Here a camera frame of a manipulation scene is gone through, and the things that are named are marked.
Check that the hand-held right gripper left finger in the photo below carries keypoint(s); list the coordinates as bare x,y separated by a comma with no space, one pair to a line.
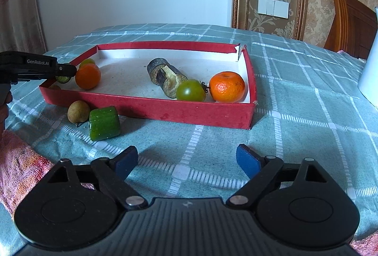
127,163

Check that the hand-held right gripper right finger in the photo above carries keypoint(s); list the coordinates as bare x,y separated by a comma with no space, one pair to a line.
248,160

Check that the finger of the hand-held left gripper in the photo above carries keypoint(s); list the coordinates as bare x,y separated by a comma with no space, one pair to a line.
67,69

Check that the green avocado half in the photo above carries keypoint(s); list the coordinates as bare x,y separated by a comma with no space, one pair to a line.
63,79

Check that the small orange mandarin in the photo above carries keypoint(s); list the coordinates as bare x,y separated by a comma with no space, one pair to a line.
87,76

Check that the brown kiwi fruit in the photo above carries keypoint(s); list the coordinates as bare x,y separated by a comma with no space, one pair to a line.
78,111

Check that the red cardboard box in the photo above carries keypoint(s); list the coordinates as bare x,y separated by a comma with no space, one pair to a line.
177,111

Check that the large orange mandarin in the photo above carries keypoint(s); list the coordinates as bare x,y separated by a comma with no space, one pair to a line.
227,88

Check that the green tomato with stem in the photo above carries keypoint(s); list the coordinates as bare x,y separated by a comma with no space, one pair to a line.
190,91

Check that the dark sugarcane piece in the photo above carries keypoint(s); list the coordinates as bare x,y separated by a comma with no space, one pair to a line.
165,79

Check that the patterned curtain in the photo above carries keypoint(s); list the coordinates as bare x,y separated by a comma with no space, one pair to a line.
17,2

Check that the teal checkered bed sheet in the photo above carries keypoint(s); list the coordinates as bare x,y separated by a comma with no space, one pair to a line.
295,102

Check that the pink towel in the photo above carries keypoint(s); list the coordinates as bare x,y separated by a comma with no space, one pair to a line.
23,164

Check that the pale pink cloth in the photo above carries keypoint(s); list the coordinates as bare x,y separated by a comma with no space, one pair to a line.
350,55

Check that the white electric kettle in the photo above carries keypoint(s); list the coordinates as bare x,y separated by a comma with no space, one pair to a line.
370,73

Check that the wooden headboard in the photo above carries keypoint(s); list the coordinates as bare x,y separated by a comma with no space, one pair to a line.
351,26

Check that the white wall switch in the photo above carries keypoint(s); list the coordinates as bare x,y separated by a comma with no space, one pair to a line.
273,7

